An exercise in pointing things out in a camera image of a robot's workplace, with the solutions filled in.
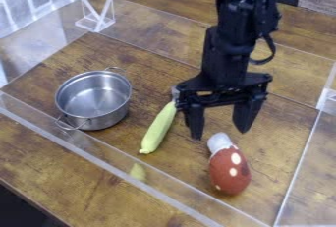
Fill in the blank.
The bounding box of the clear acrylic triangular bracket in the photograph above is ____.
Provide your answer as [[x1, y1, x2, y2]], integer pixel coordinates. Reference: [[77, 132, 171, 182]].
[[75, 0, 117, 32]]

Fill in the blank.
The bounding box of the spoon with yellow-green handle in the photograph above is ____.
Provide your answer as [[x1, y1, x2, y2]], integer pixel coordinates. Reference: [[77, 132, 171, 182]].
[[139, 87, 179, 154]]

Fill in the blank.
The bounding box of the small silver pot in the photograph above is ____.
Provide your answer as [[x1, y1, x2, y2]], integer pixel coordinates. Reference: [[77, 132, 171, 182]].
[[55, 67, 133, 131]]

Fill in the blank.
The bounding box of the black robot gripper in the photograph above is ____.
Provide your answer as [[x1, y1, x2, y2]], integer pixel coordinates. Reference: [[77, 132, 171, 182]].
[[178, 27, 274, 140]]

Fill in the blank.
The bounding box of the clear acrylic enclosure wall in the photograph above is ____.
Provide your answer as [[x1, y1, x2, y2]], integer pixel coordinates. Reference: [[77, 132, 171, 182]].
[[0, 0, 336, 227]]

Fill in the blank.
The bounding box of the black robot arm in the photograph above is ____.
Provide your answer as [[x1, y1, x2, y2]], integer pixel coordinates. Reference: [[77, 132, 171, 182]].
[[177, 0, 282, 140]]

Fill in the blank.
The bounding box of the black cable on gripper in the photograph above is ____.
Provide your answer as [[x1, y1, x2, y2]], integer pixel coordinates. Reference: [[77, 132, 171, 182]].
[[249, 33, 279, 66]]

